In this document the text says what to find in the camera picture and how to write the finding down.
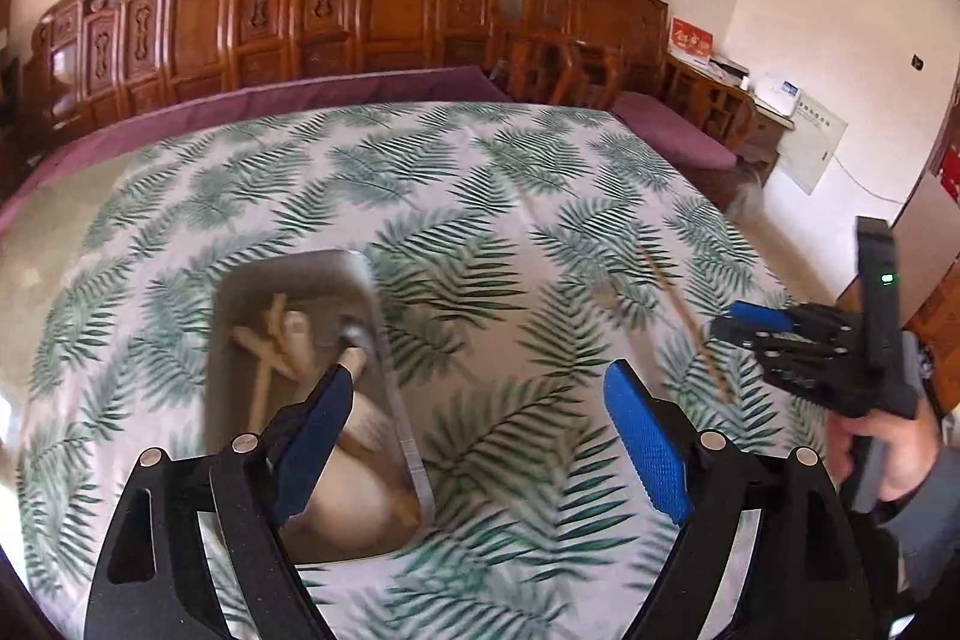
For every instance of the leaf print tablecloth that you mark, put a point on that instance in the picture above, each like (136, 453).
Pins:
(450, 197)

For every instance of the grey metal tray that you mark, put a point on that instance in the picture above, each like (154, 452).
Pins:
(240, 310)

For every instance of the white wall panel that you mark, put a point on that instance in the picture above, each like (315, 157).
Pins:
(811, 145)

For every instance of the red paper decoration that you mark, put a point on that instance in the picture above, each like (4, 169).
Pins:
(951, 174)

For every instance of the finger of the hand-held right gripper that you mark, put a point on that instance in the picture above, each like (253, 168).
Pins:
(761, 316)
(817, 385)

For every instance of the white box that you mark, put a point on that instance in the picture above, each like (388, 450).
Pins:
(774, 93)

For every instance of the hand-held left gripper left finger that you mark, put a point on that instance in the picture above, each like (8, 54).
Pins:
(315, 437)

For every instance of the stack of papers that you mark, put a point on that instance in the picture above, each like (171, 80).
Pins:
(729, 70)

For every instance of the white rice spoon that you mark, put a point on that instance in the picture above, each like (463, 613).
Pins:
(352, 505)

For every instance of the wooden side table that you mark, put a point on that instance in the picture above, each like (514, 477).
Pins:
(720, 108)

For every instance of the person's right forearm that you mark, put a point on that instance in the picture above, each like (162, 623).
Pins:
(915, 535)

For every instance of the purple cushion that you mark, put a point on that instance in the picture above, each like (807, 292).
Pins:
(675, 134)

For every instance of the red box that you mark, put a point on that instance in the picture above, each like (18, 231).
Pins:
(691, 38)

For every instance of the wide carved wooden headboard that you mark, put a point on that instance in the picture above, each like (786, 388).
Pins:
(202, 10)

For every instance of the narrow carved wooden headboard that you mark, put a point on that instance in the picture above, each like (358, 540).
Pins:
(600, 3)

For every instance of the wooden armchair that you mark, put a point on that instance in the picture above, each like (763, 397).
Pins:
(555, 70)

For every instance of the person's right hand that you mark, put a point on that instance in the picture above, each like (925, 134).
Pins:
(904, 445)

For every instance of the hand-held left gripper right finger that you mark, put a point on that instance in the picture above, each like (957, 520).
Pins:
(649, 445)

